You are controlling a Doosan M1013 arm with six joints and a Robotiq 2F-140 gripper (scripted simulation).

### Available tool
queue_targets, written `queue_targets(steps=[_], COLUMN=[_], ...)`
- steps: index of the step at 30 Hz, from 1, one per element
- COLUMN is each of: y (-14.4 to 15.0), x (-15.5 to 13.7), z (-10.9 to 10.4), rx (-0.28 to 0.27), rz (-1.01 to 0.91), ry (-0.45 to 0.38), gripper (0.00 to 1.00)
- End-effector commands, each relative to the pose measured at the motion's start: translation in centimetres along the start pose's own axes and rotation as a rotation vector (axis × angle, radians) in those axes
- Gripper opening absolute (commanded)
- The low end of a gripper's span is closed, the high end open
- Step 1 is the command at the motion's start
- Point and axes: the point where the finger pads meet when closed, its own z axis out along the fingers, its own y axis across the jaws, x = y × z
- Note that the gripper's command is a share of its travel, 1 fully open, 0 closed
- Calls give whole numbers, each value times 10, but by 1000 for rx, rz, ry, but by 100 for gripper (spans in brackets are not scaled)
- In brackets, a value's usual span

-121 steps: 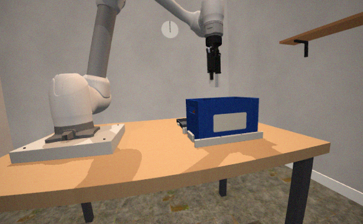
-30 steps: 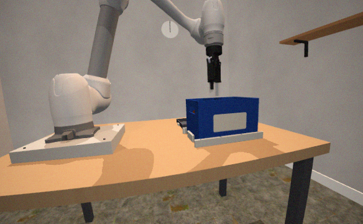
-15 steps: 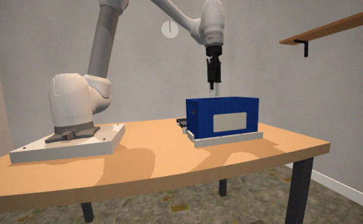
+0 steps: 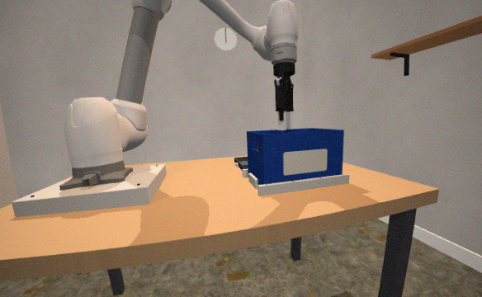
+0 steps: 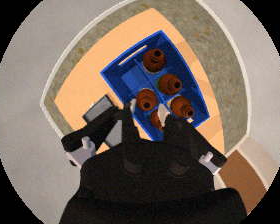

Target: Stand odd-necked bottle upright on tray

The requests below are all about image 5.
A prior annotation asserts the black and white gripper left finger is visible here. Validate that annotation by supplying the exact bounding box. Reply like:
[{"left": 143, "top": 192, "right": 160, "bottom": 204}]
[{"left": 61, "top": 99, "right": 148, "bottom": 173}]

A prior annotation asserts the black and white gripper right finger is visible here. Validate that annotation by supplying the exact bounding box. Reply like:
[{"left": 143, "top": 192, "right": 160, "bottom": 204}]
[{"left": 157, "top": 103, "right": 227, "bottom": 176}]

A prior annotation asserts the blue plastic crate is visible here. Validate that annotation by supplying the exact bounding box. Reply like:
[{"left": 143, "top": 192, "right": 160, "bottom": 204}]
[{"left": 100, "top": 30, "right": 210, "bottom": 141}]

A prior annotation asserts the grey rectangular tray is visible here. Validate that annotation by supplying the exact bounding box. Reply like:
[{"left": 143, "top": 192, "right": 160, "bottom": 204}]
[{"left": 82, "top": 94, "right": 122, "bottom": 148}]

